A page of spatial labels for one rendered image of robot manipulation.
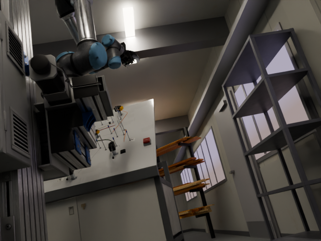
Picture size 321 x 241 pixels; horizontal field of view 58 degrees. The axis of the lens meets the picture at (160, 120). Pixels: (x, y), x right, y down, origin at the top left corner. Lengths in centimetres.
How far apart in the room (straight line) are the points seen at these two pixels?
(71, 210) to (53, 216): 13
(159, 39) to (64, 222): 275
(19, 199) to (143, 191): 110
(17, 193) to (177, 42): 339
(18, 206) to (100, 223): 110
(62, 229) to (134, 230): 49
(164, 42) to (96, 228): 273
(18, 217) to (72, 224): 115
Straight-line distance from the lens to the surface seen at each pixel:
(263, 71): 246
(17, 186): 103
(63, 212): 217
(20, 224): 101
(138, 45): 405
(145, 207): 197
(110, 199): 204
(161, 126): 766
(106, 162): 217
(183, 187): 604
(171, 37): 414
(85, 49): 146
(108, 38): 178
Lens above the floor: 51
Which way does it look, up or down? 19 degrees up
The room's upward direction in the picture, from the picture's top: 13 degrees counter-clockwise
